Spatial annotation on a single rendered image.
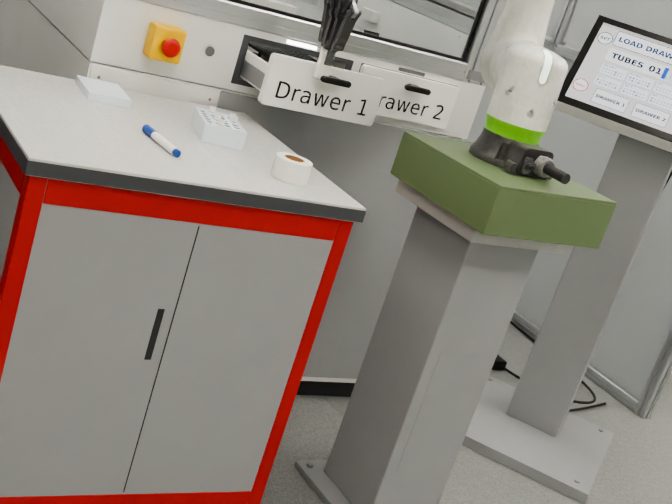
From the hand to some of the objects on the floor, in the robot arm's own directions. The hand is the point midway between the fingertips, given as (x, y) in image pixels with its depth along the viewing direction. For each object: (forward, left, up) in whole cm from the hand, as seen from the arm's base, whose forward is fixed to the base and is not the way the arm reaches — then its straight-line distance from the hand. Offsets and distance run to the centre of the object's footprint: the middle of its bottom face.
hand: (324, 64), depth 221 cm
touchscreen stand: (+4, -103, -95) cm, 140 cm away
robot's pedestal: (-25, -32, -94) cm, 103 cm away
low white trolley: (-13, +39, -93) cm, 102 cm away
